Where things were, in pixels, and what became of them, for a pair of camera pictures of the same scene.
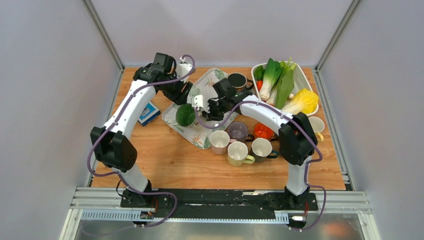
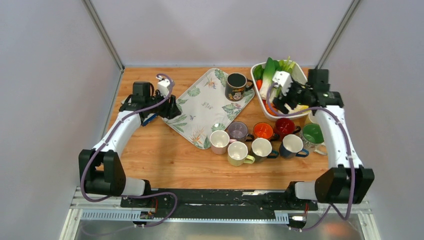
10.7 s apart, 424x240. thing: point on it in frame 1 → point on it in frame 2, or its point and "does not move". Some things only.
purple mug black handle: x=239 y=130 does not move
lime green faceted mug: x=237 y=152 does not move
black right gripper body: x=216 y=109 → x=296 y=95
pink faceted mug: x=219 y=140 does not move
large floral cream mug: x=186 y=115 → x=313 y=138
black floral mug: x=238 y=81 does not move
